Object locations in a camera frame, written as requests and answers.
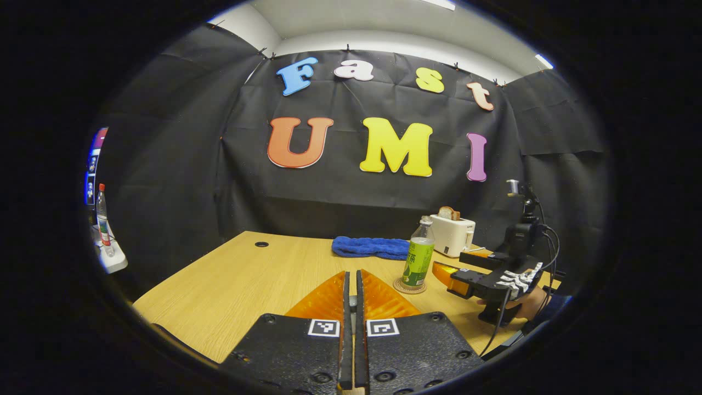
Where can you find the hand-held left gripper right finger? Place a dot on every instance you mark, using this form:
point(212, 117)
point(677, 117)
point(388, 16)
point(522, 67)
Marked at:
point(360, 356)

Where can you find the ceiling light panel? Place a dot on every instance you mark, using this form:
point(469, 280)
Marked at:
point(439, 4)
point(544, 61)

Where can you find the bread slice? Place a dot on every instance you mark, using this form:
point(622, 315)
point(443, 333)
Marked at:
point(447, 213)

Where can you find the green label water bottle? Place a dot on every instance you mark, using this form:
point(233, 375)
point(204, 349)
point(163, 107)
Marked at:
point(419, 263)

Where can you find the white toaster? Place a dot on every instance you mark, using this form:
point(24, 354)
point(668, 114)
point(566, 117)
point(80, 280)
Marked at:
point(452, 236)

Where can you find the red cap plastic bottle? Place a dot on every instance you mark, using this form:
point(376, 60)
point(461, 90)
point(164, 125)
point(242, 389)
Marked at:
point(103, 225)

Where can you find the blue towel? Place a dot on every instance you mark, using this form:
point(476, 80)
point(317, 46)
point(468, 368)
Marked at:
point(367, 248)

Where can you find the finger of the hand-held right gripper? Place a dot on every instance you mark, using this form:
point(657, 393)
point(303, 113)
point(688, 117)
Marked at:
point(471, 280)
point(477, 259)

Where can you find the computer monitor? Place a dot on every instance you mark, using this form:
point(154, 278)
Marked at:
point(94, 164)

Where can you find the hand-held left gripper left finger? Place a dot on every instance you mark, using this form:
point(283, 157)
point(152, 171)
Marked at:
point(346, 356)

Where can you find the round wooden coaster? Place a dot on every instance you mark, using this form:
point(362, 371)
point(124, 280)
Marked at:
point(397, 287)

